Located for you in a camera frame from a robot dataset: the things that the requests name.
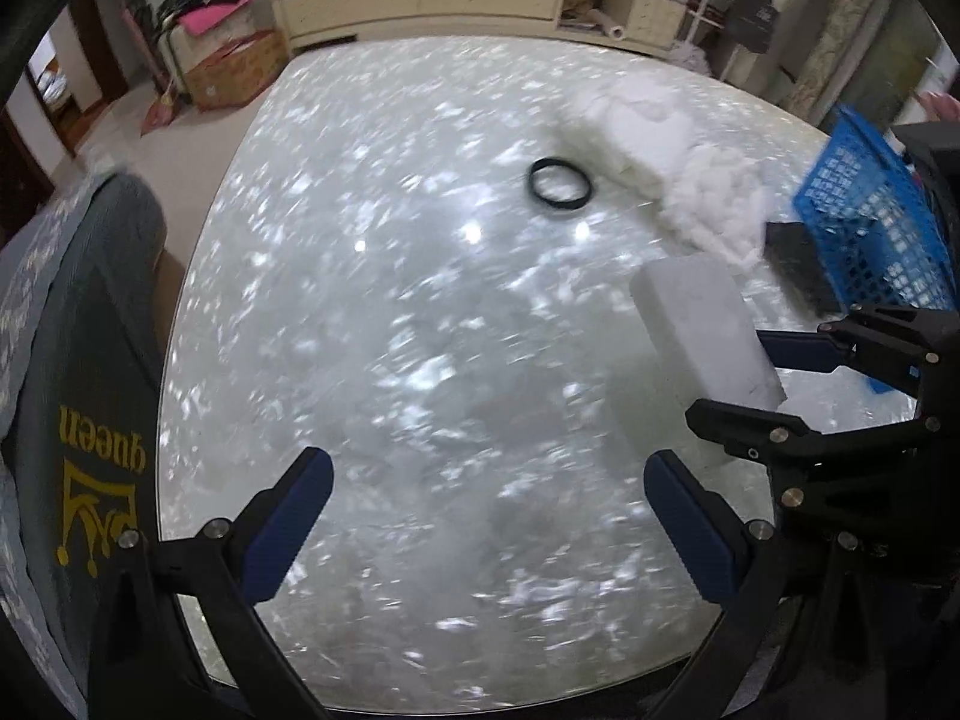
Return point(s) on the black paper bag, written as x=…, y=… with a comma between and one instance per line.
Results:
x=754, y=15

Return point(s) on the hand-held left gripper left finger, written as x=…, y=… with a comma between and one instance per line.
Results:
x=289, y=521

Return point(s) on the white foam block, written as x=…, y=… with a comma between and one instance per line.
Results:
x=697, y=322

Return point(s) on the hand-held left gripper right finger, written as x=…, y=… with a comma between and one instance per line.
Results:
x=690, y=532

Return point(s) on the black sponge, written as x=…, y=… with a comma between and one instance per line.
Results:
x=795, y=259

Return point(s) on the brown cardboard box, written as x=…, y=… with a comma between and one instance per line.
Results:
x=232, y=75

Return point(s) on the chair with grey cover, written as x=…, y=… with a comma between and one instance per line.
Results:
x=90, y=330

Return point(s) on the blue plastic basket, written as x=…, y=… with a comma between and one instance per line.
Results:
x=862, y=195

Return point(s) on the white metal rack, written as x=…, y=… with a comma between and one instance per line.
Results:
x=701, y=7

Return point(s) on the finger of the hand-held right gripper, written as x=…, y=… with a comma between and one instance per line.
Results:
x=802, y=351
x=750, y=431

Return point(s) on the white textured towel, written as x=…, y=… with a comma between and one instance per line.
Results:
x=630, y=127

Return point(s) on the patterned beige curtain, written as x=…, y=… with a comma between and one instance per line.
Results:
x=840, y=37

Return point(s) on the white paper roll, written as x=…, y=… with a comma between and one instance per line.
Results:
x=611, y=31

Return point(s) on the white cotton wad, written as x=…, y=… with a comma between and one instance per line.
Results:
x=712, y=199

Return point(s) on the white plastic bag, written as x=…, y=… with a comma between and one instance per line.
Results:
x=690, y=56

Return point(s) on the pink broom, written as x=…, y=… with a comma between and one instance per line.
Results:
x=161, y=109

